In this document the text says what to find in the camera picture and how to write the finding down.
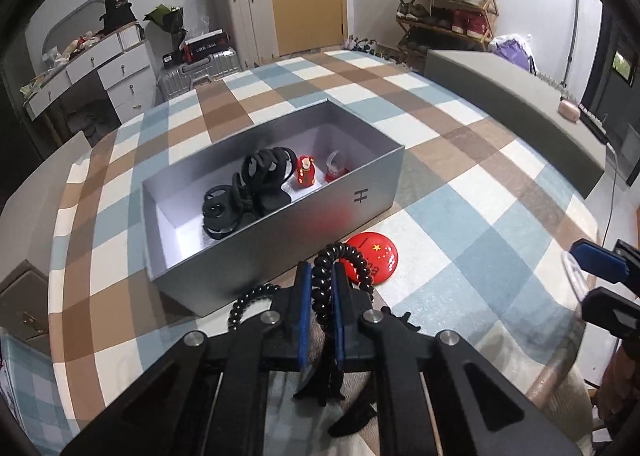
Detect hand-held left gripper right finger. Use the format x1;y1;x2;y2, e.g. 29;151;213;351
332;266;583;456

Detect blue checked cloth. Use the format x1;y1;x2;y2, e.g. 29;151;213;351
0;326;76;437

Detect grey storage box with latch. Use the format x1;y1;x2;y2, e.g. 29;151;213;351
0;130;96;342

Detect grey pole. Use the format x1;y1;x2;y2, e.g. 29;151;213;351
562;0;581;87

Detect black hat box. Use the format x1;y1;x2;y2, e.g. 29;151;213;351
99;0;138;34

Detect black hair clip pile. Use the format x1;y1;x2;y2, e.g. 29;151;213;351
201;183;258;242

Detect white dresser with drawers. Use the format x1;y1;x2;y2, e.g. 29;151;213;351
22;24;158;137

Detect black red gift box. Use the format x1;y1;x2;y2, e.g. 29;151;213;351
182;31;228;62

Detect black jagged hair clip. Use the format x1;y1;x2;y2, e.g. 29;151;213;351
292;309;418;439

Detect black spiral hair tie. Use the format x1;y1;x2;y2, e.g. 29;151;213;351
227;242;376;337

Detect black phone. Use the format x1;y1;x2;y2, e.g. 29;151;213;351
579;105;609;146

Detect silver box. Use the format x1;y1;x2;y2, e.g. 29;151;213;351
142;97;406;318

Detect red round badge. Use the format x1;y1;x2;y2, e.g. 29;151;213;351
345;231;399;287

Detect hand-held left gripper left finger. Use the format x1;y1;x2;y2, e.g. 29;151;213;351
60;261;312;456

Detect clutter of papers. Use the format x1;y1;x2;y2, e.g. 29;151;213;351
20;31;106;92

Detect black flower bouquet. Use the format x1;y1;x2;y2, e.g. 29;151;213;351
144;4;188;50

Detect white charging cable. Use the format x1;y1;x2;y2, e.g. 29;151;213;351
597;141;631;257

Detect person's right hand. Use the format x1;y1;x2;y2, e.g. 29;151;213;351
595;336;640;422

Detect black cabinet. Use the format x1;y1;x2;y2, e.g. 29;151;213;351
582;6;640;187

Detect silver suitcase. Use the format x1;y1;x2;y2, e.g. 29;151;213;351
157;47;243;100

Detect beige upright suitcase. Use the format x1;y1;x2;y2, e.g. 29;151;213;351
216;0;281;70

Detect pile of shoes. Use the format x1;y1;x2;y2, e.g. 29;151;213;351
344;35;401;60

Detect red figurine charm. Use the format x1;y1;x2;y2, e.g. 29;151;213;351
296;153;316;187

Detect grey arched mirror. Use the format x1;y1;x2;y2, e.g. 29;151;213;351
40;0;106;57

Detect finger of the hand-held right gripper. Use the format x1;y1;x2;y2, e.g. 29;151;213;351
570;237;640;289
581;286;640;337

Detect black hair claw clips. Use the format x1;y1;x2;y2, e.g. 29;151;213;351
232;146;298;217

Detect purple bag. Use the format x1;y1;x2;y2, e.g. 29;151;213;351
489;32;537;73

